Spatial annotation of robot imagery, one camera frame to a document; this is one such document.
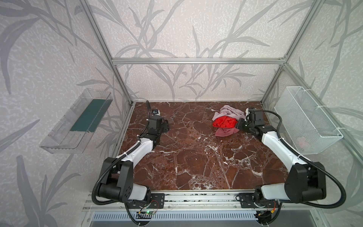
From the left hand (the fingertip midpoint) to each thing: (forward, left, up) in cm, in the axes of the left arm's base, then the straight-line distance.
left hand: (164, 117), depth 90 cm
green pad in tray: (-15, +29, +20) cm, 38 cm away
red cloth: (-2, -40, -3) cm, 40 cm away
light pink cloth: (+7, -44, -2) cm, 44 cm away
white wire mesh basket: (-17, -71, +18) cm, 76 cm away
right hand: (-1, -47, +1) cm, 47 cm away
